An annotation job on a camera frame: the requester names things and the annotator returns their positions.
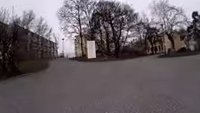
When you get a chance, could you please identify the white upright panel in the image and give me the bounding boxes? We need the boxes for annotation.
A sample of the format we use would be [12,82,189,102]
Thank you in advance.
[86,40,97,59]

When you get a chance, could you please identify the grass island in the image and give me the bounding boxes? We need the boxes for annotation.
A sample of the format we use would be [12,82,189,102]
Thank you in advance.
[69,51,156,64]

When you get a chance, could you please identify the grey asphalt road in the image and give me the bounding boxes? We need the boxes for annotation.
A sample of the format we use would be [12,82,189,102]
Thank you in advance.
[0,49,200,113]

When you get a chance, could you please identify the group of bare trees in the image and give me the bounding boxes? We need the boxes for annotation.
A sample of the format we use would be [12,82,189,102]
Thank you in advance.
[55,0,150,62]

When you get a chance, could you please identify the pole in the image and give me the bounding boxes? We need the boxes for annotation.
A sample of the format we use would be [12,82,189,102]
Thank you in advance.
[61,38,67,59]

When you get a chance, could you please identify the dark long building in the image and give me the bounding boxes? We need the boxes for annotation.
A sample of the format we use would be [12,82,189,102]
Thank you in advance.
[0,14,60,65]

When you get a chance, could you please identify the grass patch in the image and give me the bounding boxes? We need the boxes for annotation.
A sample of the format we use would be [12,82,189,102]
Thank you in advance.
[17,59,52,76]

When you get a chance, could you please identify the beige building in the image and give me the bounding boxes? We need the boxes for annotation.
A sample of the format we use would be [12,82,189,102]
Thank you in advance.
[146,31,189,55]

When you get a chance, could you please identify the bare tree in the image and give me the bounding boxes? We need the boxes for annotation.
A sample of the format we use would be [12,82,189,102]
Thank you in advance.
[149,0,191,53]

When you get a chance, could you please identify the grass strip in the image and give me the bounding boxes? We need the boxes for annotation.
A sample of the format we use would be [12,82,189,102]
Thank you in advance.
[157,49,200,59]

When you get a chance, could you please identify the bare bushes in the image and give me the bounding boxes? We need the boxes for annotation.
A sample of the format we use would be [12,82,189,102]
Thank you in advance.
[0,3,27,81]

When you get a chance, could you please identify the dark tree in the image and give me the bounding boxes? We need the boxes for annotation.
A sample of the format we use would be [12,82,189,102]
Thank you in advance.
[184,10,200,52]

